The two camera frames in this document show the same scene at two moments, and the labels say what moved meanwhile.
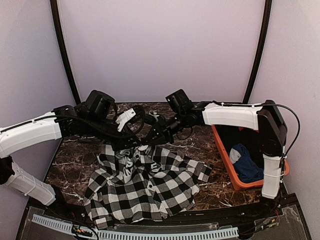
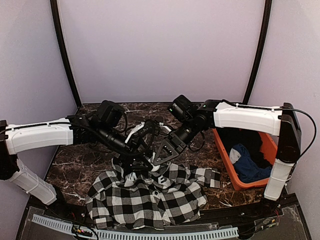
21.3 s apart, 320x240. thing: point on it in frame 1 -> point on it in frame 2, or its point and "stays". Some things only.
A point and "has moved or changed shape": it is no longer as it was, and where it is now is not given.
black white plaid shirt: [140, 183] has moved or changed shape
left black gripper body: [117, 144] -> [124, 158]
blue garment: [247, 170] stays
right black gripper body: [166, 130] -> [176, 142]
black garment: [230, 136] stays
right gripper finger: [153, 135] -> [156, 161]
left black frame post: [55, 12] stays
